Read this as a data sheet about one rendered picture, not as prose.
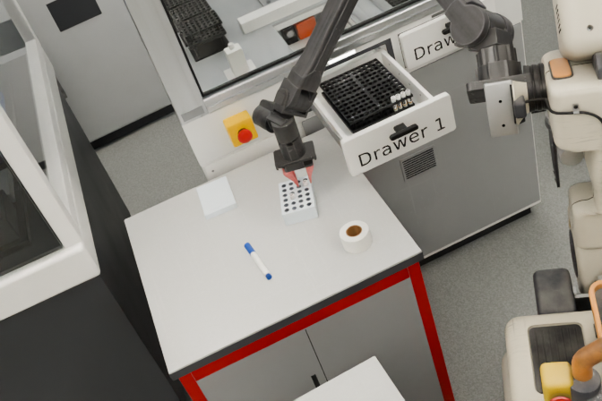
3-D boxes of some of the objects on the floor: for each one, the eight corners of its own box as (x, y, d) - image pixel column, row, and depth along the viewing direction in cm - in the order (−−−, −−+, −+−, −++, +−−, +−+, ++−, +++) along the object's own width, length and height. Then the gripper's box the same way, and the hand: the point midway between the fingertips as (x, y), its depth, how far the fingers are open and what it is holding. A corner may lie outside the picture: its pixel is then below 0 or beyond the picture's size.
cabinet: (547, 213, 278) (527, 18, 229) (283, 343, 267) (202, 166, 217) (423, 92, 352) (387, -75, 303) (211, 189, 341) (138, 31, 291)
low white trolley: (468, 431, 225) (422, 251, 178) (270, 533, 218) (167, 373, 171) (382, 298, 270) (327, 125, 223) (216, 379, 263) (123, 219, 216)
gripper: (268, 149, 187) (286, 197, 197) (310, 138, 186) (325, 186, 196) (266, 133, 193) (283, 180, 202) (306, 122, 192) (322, 169, 201)
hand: (303, 181), depth 199 cm, fingers open, 3 cm apart
